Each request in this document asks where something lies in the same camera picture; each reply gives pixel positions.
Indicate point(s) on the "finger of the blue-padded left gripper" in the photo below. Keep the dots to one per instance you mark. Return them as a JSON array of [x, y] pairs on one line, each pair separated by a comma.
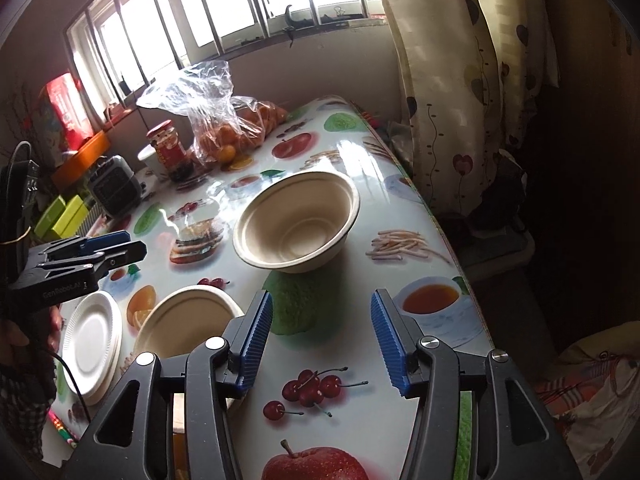
[[100, 242]]

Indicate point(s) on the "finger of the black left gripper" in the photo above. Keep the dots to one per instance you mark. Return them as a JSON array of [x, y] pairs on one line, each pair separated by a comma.
[[114, 258]]

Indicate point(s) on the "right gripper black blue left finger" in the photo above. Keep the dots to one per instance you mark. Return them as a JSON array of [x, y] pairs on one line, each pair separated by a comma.
[[131, 435]]

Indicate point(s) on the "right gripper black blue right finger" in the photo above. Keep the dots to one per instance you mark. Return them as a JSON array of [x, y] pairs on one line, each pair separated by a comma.
[[477, 417]]

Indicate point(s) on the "large beige paper bowl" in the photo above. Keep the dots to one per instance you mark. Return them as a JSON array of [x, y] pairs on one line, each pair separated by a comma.
[[299, 223]]

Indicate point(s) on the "person's left hand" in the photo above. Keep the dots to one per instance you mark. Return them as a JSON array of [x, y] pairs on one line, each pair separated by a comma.
[[41, 332]]

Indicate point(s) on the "green yellow boxes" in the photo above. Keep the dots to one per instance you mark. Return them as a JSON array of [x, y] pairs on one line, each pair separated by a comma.
[[62, 219]]

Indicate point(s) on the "small black white heater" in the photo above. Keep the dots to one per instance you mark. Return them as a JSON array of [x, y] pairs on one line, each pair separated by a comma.
[[115, 187]]

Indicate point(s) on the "white paper plate stack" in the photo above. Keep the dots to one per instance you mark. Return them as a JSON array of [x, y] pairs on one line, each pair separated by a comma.
[[91, 346]]

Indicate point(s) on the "orange box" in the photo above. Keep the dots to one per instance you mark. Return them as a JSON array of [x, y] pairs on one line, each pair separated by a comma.
[[79, 163]]

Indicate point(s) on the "patterned bedding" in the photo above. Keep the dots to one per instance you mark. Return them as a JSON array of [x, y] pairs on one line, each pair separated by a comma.
[[591, 391]]

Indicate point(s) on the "beige paper plate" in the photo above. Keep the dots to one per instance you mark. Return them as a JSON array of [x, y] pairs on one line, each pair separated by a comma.
[[185, 319]]

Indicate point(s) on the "white cup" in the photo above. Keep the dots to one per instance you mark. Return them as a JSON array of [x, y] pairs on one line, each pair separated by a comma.
[[149, 158]]

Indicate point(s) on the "red-lidded glass jar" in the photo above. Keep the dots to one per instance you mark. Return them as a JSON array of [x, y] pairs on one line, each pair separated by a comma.
[[164, 138]]

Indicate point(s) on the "red gift bag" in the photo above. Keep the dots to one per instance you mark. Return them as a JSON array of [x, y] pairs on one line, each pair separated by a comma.
[[65, 99]]

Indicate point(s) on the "clear bag of oranges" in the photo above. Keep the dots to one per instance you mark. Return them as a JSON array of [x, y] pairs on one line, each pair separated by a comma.
[[225, 126]]

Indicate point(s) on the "fruit-print tablecloth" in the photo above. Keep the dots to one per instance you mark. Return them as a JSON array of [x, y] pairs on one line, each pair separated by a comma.
[[322, 402]]

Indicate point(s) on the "heart-patterned cream curtain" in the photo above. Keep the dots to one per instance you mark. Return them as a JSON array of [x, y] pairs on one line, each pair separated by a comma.
[[470, 69]]

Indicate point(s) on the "black window handle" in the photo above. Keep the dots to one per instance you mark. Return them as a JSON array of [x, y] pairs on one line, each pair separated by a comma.
[[293, 24]]

